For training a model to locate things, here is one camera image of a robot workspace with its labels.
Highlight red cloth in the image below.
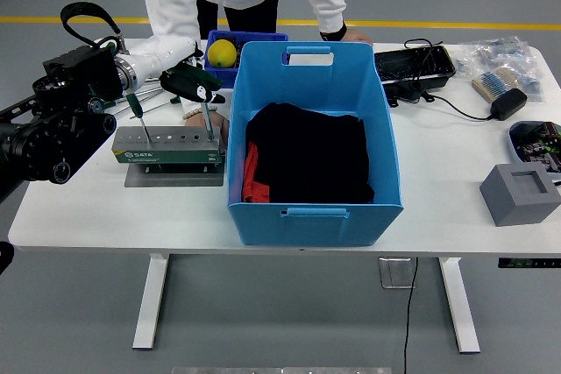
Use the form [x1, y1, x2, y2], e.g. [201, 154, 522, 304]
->
[242, 141, 272, 204]

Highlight black wristband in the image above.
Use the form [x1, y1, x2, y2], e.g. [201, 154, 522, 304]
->
[319, 21, 349, 43]

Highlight black table control panel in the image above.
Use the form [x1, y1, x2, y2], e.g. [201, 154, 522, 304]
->
[497, 258, 561, 269]

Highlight bundle of taped resistors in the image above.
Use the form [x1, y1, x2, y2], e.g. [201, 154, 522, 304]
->
[472, 67, 521, 102]

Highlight yellow lemon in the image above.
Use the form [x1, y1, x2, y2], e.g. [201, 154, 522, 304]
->
[207, 39, 238, 69]

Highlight black plastic tray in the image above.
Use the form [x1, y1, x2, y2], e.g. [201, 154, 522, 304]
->
[373, 44, 457, 108]

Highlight thin green T-handle hex key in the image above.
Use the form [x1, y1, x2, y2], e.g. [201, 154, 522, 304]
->
[125, 91, 151, 145]

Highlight small dark blue bin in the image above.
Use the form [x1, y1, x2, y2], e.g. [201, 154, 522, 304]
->
[202, 29, 290, 90]

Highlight large blue storage box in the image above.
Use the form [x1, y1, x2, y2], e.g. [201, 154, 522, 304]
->
[226, 40, 404, 249]

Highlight black floor cable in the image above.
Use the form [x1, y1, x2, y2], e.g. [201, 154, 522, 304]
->
[402, 257, 420, 374]

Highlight thin black adapter cord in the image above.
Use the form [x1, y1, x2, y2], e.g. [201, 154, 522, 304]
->
[403, 38, 494, 122]

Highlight black cloth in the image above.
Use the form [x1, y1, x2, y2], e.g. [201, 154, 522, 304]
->
[244, 102, 376, 205]

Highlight grey block with square recess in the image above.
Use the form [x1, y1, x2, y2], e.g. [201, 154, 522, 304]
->
[479, 162, 561, 228]

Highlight person's right hand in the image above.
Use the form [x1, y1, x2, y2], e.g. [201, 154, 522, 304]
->
[185, 109, 231, 154]

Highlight white table leg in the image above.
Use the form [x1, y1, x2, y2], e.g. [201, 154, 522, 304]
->
[131, 253, 170, 351]
[437, 257, 481, 354]

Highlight clear bags of components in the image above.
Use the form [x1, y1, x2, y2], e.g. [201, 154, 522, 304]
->
[453, 35, 547, 103]

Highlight metal floor socket plate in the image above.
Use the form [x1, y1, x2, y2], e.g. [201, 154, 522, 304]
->
[378, 257, 416, 290]

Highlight large green T-handle hex key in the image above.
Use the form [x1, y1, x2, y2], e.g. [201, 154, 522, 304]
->
[168, 60, 224, 139]

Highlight black power adapter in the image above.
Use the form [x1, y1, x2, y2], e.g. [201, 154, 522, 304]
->
[489, 88, 529, 121]

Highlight dark brown box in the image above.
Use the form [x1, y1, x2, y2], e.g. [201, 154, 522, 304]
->
[217, 34, 249, 60]

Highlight grey green hex key stand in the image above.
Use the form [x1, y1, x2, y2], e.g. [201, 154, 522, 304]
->
[110, 124, 226, 189]

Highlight light blue tray of parts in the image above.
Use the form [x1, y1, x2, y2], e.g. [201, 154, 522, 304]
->
[508, 120, 561, 182]

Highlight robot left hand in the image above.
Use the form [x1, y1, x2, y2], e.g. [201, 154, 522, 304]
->
[130, 36, 227, 106]

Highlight person's left hand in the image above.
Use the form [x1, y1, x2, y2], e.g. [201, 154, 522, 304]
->
[344, 28, 374, 46]

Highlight white bead bracelet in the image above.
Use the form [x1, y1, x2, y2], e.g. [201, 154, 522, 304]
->
[182, 104, 219, 121]

